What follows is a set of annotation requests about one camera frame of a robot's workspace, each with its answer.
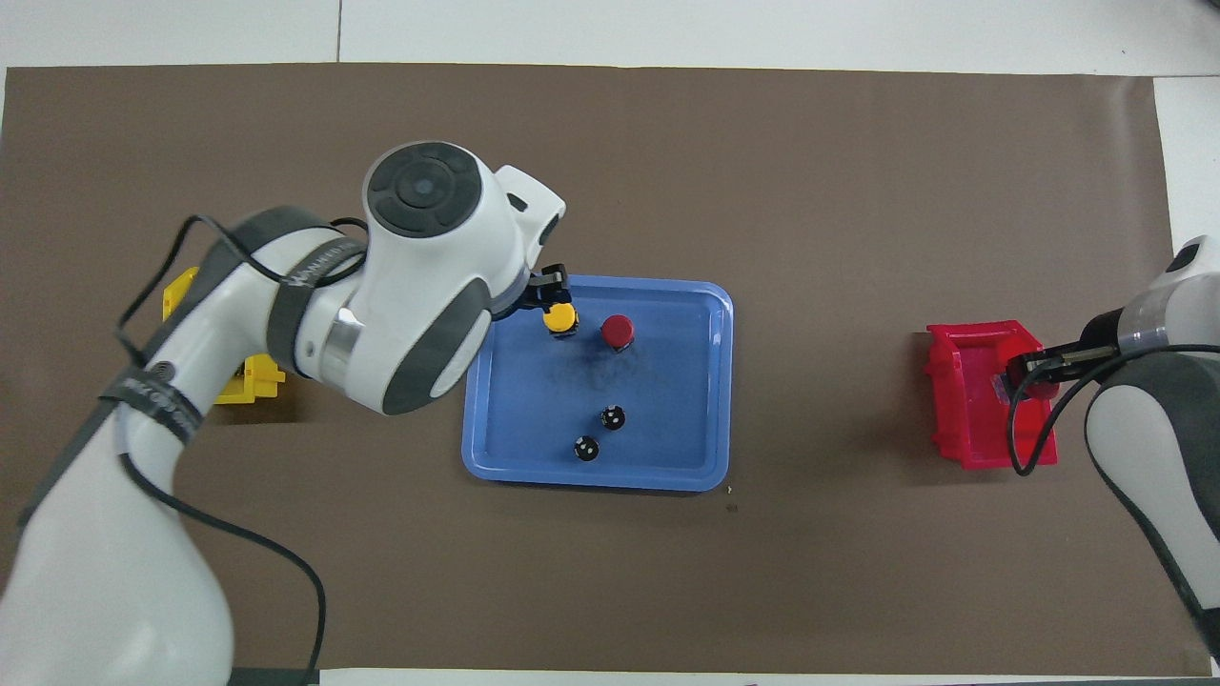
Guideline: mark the red plastic bin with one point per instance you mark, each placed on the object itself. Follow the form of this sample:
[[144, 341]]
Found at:
[[972, 410]]

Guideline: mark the red push button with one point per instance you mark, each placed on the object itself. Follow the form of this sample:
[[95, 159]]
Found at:
[[1046, 391], [618, 331]]

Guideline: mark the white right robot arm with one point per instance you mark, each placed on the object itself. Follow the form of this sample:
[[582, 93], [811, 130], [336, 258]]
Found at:
[[1144, 429]]

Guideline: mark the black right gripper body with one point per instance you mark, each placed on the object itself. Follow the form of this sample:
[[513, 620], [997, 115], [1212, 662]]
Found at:
[[1104, 335]]

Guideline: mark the yellow plastic bin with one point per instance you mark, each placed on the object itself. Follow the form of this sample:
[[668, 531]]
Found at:
[[253, 379]]

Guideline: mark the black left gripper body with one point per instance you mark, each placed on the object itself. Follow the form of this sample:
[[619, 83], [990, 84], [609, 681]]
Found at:
[[517, 301]]

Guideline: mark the yellow push button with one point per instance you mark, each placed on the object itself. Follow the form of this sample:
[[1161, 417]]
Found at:
[[559, 320]]

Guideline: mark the brown paper mat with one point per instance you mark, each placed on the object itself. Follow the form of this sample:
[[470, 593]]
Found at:
[[762, 171]]

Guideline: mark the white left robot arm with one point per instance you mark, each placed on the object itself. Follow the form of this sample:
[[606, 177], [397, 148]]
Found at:
[[429, 286]]

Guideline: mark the black cylinder component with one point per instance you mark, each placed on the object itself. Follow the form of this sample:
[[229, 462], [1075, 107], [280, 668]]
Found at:
[[586, 448], [614, 417]]

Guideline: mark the blue plastic tray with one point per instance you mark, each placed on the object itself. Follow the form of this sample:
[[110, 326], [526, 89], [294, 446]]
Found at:
[[667, 419]]

